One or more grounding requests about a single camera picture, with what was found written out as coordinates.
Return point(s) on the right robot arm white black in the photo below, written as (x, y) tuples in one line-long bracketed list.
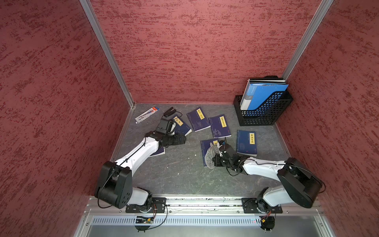
[(297, 183)]

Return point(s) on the blue folder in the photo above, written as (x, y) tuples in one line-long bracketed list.
[(255, 94)]

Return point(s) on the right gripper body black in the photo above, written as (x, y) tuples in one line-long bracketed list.
[(221, 162)]

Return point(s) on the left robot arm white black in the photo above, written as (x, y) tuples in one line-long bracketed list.
[(115, 185)]

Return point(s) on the black mesh file holder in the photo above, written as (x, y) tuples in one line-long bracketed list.
[(267, 113)]

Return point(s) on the blue book Tang poems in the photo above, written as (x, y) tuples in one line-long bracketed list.
[(198, 120)]

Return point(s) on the blue book Mengxi Bitan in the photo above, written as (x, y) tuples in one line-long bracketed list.
[(246, 143)]

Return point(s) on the blue book Yuewei notes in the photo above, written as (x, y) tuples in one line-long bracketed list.
[(219, 126)]

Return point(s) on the dark folders behind blue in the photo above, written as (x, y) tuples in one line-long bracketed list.
[(267, 80)]

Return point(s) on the white red pen package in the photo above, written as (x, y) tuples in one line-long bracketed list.
[(146, 114)]

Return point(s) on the blue book Shijing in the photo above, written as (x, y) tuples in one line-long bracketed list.
[(160, 151)]

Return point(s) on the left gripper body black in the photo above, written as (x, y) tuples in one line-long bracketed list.
[(174, 139)]

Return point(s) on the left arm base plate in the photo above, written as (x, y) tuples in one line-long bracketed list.
[(153, 206)]

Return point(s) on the black stapler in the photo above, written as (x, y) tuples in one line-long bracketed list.
[(169, 112)]

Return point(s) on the blue book Hanfeizi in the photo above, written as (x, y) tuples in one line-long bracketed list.
[(205, 145)]

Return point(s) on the grey knitted cloth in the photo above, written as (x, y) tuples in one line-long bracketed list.
[(210, 154)]

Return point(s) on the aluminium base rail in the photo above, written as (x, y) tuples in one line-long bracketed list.
[(224, 211)]

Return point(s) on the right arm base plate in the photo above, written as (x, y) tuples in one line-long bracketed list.
[(254, 206)]

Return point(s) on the blue book Zhuangzi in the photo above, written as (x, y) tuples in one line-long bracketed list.
[(180, 126)]

